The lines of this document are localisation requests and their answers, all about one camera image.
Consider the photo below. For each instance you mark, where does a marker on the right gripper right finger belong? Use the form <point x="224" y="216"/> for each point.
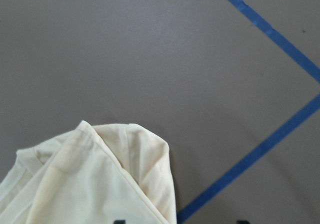
<point x="241" y="222"/>

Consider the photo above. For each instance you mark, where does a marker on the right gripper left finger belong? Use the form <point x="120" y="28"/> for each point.
<point x="119" y="222"/>

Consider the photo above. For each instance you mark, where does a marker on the cream long-sleeve printed shirt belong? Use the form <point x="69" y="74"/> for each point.
<point x="91" y="175"/>

